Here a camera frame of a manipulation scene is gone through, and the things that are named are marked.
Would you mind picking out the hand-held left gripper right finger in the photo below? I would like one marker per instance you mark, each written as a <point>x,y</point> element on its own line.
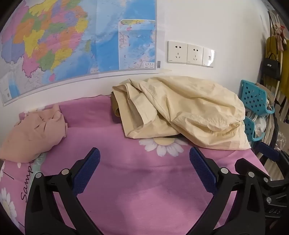
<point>201,169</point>

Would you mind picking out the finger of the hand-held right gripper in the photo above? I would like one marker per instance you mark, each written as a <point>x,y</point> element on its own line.
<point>245,166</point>
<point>268,151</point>

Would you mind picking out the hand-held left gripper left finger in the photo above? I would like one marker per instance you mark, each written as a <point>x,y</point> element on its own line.
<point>89,168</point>

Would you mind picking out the cream yellow large garment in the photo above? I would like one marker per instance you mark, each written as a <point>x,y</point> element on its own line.
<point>192,108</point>

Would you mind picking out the beige striped cloth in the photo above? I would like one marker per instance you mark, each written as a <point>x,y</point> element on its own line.
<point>269,131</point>

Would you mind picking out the blue perforated plastic basket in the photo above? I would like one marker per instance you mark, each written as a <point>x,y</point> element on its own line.
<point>249,127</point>
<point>254,96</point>

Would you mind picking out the pink floral blanket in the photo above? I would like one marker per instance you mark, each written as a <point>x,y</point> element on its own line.
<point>140,187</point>

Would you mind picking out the pink garment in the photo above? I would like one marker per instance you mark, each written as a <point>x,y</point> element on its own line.
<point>33,133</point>

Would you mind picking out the olive brown garment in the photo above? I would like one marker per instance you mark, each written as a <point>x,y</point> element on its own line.
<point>115,106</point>

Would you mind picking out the black handbag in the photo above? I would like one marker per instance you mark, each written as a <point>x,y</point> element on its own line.
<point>271,67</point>

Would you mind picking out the yellow hanging garment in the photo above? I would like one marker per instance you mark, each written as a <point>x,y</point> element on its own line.
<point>274,45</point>

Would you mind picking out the plush rabbit toy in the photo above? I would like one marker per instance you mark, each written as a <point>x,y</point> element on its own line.
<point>278,31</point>

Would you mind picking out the white wall socket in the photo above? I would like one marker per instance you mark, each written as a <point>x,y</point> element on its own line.
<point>177,52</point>
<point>195,54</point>

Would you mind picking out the colourful wall map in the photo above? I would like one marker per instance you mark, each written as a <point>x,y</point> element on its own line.
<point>67,38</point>

